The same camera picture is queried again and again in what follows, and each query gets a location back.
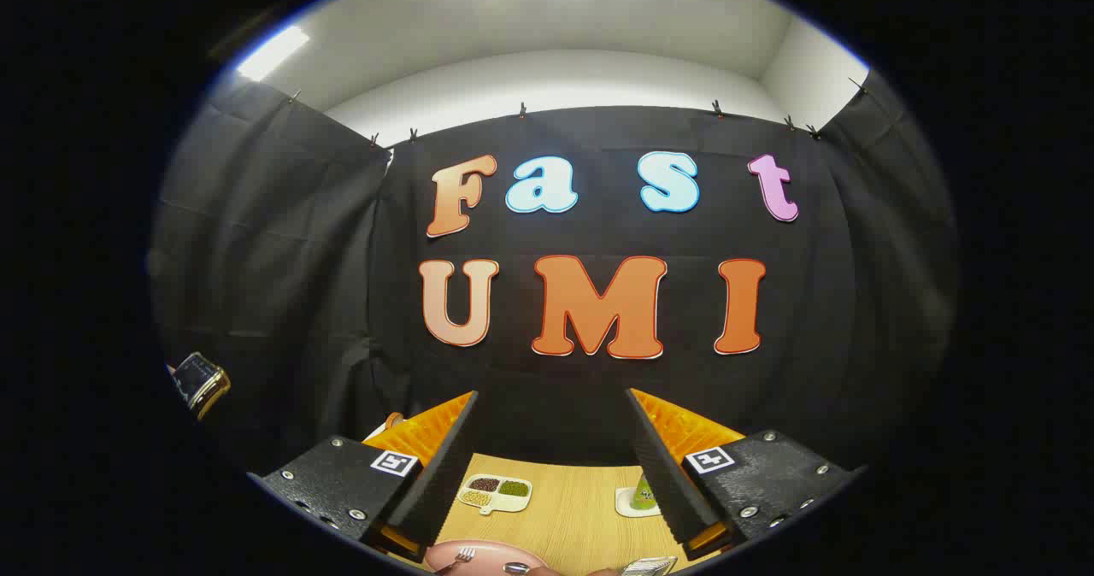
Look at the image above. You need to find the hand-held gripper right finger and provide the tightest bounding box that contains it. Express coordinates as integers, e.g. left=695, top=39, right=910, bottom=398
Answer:
left=626, top=388, right=866, bottom=560

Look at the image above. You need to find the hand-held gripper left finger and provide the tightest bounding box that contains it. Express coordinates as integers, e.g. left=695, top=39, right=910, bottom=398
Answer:
left=248, top=391, right=479, bottom=562

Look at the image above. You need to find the wooden-handled metal spoon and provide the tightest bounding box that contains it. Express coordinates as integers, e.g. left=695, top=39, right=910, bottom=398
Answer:
left=503, top=561, right=625, bottom=576

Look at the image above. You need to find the white square coaster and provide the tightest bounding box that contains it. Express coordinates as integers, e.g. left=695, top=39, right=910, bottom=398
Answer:
left=615, top=486, right=663, bottom=519

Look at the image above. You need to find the white divided tray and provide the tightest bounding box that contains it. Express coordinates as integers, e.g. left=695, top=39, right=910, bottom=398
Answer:
left=457, top=473, right=533, bottom=516

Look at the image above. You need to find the pink round plate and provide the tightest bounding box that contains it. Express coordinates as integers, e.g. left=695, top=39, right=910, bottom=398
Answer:
left=424, top=540, right=548, bottom=574

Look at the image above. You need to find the black box with gold trim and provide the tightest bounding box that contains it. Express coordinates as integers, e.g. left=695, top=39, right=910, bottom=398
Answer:
left=168, top=352, right=232, bottom=421

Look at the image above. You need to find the ceiling light panel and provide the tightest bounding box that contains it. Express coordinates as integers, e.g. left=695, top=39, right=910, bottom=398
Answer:
left=236, top=26, right=310, bottom=82

